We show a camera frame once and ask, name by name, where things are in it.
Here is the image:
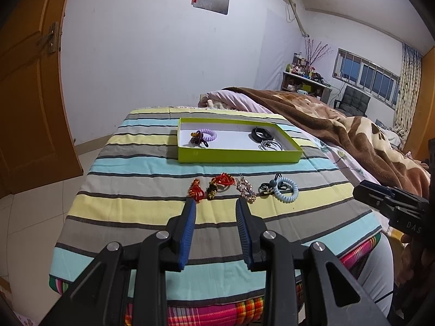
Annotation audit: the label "pink beaded chain bracelet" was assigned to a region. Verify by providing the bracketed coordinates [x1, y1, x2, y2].
[235, 173, 258, 205]

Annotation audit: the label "small red knot charm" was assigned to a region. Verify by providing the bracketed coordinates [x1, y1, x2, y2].
[188, 178, 206, 203]

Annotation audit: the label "black hair tie teal bead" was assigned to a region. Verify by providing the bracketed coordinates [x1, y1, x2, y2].
[258, 173, 293, 196]

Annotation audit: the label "red knot charm with beads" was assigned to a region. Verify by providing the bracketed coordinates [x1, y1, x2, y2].
[206, 172, 235, 200]

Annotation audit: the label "grey elastic hair ties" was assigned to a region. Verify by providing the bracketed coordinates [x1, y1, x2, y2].
[259, 139, 285, 152]

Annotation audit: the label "lime green tray box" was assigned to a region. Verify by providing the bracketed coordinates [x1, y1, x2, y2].
[177, 118, 302, 164]

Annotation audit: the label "dark beaded bracelet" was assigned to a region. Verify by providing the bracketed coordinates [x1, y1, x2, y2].
[189, 129, 210, 149]

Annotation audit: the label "black fitness band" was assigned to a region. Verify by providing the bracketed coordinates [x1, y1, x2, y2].
[251, 127, 274, 143]

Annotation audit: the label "purple spiral hair tie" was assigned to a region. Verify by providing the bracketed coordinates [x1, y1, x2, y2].
[194, 128, 218, 144]

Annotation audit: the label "person's right hand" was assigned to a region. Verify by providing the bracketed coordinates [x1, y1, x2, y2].
[395, 234, 434, 285]

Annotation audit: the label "brown fleece blanket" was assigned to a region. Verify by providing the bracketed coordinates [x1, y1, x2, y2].
[227, 87, 431, 199]

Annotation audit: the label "person's grey trouser leg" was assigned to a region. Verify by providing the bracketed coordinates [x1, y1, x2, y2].
[357, 233, 394, 316]

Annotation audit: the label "striped bed sheet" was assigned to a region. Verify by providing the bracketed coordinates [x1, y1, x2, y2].
[49, 108, 381, 307]

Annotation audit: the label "floral curtain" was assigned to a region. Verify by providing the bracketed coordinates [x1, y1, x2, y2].
[393, 43, 422, 149]

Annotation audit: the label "black office chair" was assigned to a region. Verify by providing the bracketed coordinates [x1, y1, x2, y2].
[334, 85, 371, 117]

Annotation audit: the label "window with bars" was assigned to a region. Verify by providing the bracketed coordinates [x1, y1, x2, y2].
[333, 49, 400, 109]

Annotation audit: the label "pink floral duvet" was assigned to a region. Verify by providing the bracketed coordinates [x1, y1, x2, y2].
[198, 90, 272, 114]

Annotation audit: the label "cluttered desk shelf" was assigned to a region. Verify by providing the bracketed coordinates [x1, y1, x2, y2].
[281, 52, 332, 103]

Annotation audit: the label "dried branch bouquet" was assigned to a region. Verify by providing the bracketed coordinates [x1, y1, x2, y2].
[304, 37, 332, 69]

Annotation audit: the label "wooden door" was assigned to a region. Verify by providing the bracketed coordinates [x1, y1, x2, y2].
[1, 0, 83, 196]

